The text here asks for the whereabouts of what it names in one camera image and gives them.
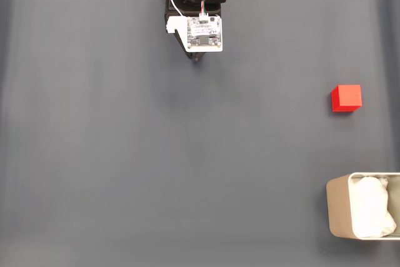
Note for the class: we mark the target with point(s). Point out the red cube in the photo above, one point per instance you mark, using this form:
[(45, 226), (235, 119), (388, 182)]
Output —
[(348, 96)]

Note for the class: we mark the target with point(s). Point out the beige rectangular box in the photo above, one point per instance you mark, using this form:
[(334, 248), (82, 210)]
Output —
[(339, 207)]

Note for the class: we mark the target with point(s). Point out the blue-grey table mat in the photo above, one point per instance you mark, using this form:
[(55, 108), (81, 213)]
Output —
[(93, 123)]

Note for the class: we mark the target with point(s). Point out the white crumpled tissue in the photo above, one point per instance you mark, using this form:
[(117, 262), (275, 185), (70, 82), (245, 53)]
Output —
[(370, 207)]

